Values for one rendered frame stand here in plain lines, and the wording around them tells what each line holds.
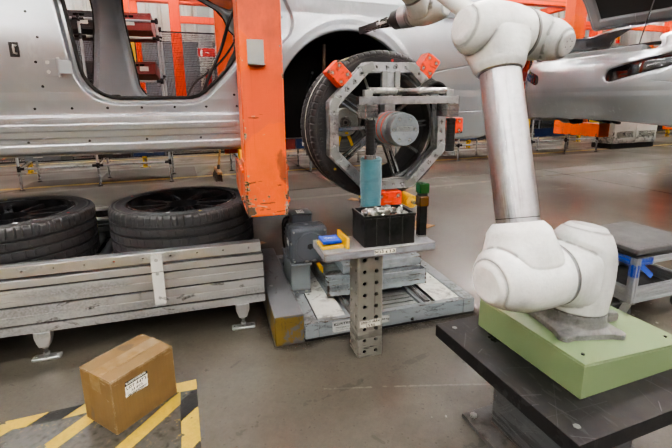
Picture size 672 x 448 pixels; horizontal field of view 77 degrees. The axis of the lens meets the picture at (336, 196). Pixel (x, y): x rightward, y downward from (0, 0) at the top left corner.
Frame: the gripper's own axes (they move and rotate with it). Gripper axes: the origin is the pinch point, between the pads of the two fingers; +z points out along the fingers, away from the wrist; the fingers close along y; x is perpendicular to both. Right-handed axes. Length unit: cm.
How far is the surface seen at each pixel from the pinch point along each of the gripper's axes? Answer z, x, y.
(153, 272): 36, -76, -104
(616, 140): 131, -241, 773
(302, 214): 30, -77, -34
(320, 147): 10, -44, -30
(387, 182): -8, -65, -11
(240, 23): 6, 8, -57
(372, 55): -3.1, -11.2, -1.8
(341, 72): -3.2, -15.5, -21.5
